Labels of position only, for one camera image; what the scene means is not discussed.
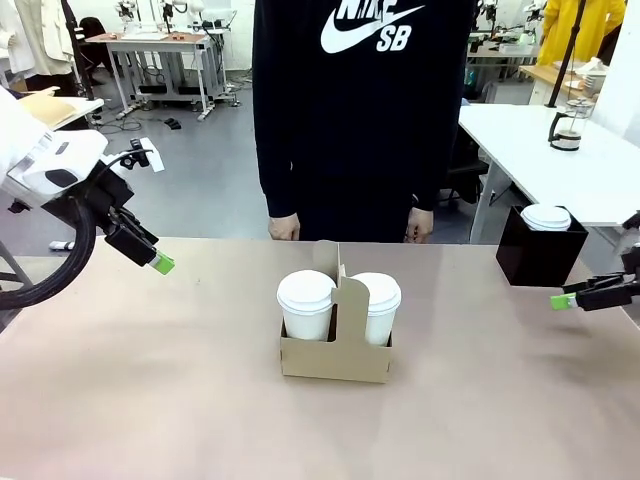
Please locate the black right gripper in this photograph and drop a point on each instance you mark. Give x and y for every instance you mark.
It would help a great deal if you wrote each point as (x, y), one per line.
(632, 267)

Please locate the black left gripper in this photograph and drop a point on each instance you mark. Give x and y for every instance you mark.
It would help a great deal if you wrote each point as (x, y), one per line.
(102, 200)

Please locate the glass french press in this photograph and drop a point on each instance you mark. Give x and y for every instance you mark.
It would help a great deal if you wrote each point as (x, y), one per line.
(570, 127)

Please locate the white plastic cup lid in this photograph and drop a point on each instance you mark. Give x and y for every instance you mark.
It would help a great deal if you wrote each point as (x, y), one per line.
(305, 292)
(382, 292)

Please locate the brown cardboard cup carrier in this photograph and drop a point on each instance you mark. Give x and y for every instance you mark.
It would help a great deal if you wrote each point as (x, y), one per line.
(340, 357)

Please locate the person's right forearm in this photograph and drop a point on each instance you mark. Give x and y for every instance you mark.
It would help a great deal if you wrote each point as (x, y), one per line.
(280, 170)

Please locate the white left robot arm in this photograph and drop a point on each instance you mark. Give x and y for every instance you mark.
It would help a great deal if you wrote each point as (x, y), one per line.
(30, 150)

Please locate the person's left forearm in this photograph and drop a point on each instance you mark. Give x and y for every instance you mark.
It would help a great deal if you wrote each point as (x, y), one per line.
(435, 165)

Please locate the person's right hand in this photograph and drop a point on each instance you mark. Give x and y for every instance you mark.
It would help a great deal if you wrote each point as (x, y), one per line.
(284, 227)

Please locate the person's left hand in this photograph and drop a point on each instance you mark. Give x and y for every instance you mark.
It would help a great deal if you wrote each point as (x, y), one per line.
(420, 226)

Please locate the black square box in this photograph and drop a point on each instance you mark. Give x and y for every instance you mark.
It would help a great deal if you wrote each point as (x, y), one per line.
(540, 257)

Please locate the stack of white lids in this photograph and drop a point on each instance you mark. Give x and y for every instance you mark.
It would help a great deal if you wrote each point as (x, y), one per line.
(546, 217)

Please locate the white table with envelope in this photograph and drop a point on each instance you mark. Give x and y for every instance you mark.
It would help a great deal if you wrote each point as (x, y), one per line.
(82, 107)

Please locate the brown paper envelope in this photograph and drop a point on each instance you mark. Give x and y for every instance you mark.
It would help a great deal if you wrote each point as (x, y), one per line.
(47, 107)

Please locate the white side table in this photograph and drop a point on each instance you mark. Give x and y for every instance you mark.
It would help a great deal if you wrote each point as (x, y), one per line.
(525, 145)

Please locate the black office chair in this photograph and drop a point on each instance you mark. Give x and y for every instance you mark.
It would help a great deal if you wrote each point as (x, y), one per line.
(465, 170)

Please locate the white lab workbench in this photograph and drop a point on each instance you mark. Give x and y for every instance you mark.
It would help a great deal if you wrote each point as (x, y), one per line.
(150, 42)

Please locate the black tripod pole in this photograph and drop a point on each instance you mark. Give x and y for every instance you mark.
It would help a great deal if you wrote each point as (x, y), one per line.
(77, 50)
(565, 55)

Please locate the stacked white bowls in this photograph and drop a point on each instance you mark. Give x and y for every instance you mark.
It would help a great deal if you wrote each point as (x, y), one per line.
(593, 82)

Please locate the wooden top table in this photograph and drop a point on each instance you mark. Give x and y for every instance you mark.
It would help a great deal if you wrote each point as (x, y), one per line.
(550, 75)

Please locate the white hanging coats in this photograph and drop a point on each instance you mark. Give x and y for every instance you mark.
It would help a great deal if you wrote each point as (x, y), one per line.
(35, 35)

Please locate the person in black hoodie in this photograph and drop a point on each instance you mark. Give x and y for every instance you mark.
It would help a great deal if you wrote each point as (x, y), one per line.
(360, 125)

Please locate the person in yellow coat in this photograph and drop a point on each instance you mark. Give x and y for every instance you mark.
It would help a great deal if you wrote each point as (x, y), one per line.
(575, 30)

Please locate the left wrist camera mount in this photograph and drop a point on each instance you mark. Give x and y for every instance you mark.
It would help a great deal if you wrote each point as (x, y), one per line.
(150, 155)

